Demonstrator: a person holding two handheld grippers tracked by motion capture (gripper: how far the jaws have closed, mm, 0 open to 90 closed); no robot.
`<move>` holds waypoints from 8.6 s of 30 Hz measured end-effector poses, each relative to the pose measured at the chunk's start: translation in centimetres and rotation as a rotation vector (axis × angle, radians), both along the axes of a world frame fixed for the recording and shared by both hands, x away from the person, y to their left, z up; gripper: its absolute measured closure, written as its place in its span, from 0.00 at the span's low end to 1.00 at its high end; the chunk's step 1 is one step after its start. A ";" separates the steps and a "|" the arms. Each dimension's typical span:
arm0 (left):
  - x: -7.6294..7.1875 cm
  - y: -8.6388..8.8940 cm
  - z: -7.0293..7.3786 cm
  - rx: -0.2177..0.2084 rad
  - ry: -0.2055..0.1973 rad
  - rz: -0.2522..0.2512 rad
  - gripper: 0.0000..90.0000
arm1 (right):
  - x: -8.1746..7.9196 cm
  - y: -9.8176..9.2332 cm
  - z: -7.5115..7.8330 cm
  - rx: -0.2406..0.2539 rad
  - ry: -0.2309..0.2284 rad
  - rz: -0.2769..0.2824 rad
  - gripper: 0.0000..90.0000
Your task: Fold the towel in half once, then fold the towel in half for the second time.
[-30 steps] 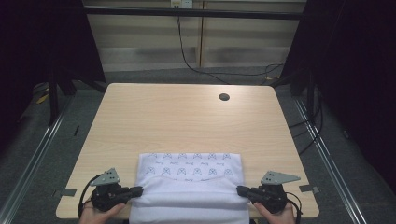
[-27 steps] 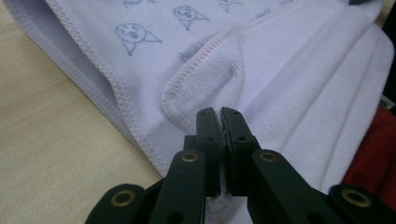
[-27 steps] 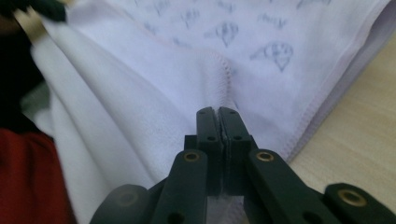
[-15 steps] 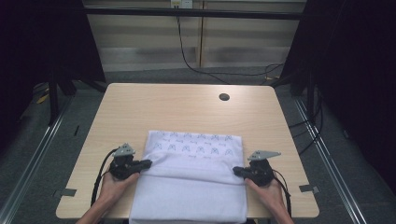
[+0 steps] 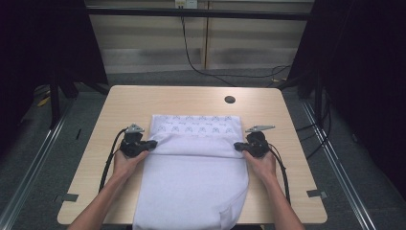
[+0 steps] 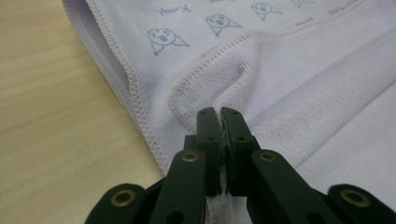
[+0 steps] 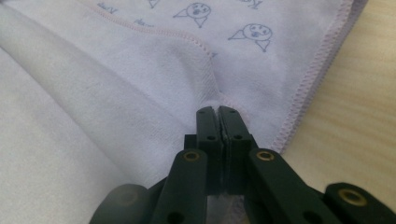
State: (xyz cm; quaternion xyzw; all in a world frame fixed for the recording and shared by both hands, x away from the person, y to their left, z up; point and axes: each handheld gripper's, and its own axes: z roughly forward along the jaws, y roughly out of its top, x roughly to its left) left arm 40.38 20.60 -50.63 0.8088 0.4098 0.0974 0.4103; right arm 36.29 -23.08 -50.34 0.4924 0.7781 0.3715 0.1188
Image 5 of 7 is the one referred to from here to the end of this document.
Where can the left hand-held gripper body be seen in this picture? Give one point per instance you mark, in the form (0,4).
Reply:
(132,145)

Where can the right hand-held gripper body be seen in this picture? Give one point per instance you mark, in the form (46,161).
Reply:
(257,143)

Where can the white printed towel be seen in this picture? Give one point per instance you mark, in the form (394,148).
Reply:
(191,185)

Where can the person's left hand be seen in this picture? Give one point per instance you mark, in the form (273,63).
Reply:
(126,166)

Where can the person's right hand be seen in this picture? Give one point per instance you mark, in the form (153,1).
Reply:
(265,167)

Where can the black table grommet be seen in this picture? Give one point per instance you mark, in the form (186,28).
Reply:
(230,99)

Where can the small black strip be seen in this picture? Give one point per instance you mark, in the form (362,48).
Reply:
(78,134)

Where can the grey tape strip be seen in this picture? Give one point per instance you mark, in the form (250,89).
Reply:
(317,193)
(67,197)

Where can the black metal stand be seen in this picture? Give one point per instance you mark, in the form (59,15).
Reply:
(54,102)

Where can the yellow floor object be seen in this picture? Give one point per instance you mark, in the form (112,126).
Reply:
(43,101)

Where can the dark curtain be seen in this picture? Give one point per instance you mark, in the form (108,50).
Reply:
(35,48)
(364,80)

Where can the metal floor rail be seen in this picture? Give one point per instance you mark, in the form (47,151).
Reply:
(338,166)
(32,166)

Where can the white wall outlet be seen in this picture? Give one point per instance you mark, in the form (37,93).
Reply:
(186,4)

